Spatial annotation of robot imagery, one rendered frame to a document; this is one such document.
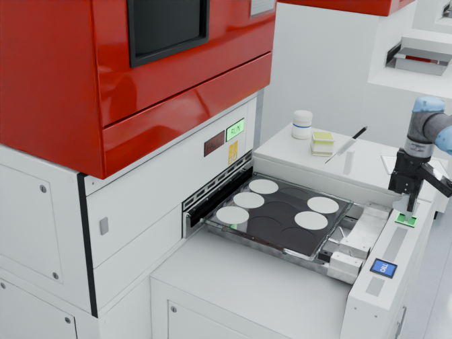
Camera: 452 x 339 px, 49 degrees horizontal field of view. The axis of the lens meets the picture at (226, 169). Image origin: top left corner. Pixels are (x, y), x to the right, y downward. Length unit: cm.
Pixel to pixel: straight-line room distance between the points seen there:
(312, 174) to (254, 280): 49
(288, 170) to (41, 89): 96
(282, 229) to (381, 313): 43
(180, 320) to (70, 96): 72
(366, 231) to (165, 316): 65
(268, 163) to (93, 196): 83
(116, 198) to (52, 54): 36
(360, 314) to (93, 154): 70
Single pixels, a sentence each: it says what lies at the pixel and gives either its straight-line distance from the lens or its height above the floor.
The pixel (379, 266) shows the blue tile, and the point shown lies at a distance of 132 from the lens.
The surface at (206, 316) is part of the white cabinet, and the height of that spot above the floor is 76.
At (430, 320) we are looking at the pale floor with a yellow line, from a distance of 274.
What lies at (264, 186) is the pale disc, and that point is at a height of 90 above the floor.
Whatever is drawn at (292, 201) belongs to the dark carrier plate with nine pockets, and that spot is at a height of 90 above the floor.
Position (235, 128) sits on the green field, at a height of 110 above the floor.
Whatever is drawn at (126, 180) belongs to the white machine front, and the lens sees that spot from 121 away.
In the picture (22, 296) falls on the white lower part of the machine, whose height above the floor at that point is 76.
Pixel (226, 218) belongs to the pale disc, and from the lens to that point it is 153.
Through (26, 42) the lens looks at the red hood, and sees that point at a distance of 110.
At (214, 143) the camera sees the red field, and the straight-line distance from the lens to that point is 152.
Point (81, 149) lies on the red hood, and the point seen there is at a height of 128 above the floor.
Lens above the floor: 173
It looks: 27 degrees down
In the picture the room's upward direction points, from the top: 3 degrees clockwise
